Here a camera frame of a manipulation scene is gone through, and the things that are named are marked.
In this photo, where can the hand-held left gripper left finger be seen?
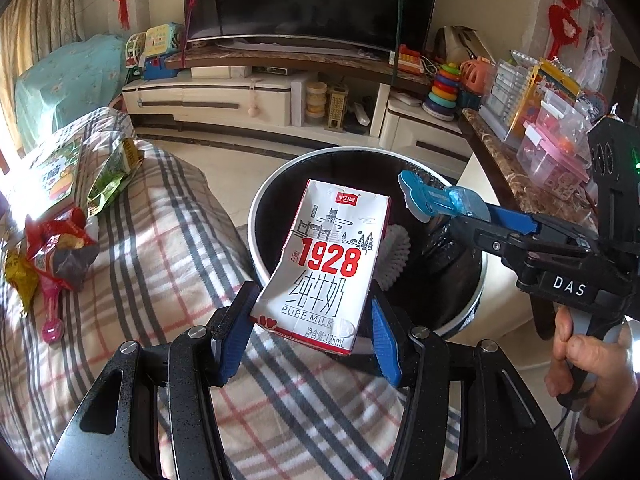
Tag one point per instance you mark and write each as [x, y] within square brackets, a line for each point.
[232, 345]

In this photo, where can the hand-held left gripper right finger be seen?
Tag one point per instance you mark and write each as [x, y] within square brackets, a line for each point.
[385, 350]

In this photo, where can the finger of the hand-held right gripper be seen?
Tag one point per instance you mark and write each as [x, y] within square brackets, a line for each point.
[492, 245]
[515, 219]

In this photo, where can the white milk carton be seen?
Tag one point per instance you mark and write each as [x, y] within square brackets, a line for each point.
[320, 270]

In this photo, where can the white bin with black bag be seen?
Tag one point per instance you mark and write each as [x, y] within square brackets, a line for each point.
[272, 195]

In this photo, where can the person's right forearm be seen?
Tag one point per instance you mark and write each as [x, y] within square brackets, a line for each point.
[610, 447]

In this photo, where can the person's right hand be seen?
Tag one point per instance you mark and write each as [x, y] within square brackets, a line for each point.
[615, 370]

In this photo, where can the brown marble counter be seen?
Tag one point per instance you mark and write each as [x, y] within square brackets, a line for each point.
[505, 170]

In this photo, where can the plaid blanket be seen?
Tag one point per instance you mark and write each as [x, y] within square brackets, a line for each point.
[150, 270]

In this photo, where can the clear plastic drawer box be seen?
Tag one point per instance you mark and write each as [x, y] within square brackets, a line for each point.
[507, 95]

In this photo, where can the colourful picture box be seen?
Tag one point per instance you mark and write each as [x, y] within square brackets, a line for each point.
[557, 77]

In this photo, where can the orange plastic toy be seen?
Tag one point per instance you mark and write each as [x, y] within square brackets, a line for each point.
[475, 75]

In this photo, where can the white flat box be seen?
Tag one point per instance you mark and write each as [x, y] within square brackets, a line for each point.
[406, 98]

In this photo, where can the pink plastic spoon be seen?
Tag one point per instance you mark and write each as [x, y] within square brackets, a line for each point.
[52, 327]

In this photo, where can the beige bag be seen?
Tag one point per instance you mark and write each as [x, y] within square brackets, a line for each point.
[462, 42]

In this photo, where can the red toy telephone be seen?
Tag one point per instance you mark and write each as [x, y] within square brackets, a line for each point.
[414, 60]

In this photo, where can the crumpled red snack packet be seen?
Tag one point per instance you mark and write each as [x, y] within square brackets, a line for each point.
[60, 255]

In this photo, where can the green snack packet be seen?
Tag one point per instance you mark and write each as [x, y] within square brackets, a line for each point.
[112, 180]

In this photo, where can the yellow toy building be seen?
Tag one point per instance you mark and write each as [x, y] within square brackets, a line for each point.
[336, 109]

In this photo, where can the yellow snack wrapper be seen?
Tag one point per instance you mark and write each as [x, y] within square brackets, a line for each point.
[20, 280]

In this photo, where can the stacked yellow jars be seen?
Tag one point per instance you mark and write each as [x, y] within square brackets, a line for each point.
[316, 104]

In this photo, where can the beige hanging tassel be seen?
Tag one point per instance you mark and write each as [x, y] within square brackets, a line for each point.
[253, 102]

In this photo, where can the white television stand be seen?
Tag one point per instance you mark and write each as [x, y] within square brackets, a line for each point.
[210, 102]

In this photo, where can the illustrated children's book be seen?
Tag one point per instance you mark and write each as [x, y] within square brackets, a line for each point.
[55, 175]

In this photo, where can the white set-top box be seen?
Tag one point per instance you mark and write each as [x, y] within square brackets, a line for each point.
[275, 70]

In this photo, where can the blue toy block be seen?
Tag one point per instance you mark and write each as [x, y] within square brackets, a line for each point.
[160, 67]

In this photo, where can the black flat screen television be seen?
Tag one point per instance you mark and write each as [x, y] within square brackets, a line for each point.
[300, 0]

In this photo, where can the white lattice ball toy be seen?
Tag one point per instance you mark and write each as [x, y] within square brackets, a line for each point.
[135, 50]

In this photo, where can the teal flowered furniture cover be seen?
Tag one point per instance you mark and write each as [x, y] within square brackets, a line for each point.
[70, 80]

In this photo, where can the yellow toy cash register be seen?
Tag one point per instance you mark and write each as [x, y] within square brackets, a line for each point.
[162, 40]

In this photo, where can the pink ribbon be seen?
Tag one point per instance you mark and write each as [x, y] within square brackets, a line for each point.
[186, 25]

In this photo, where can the beige patterned curtain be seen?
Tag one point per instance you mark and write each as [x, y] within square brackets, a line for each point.
[45, 5]

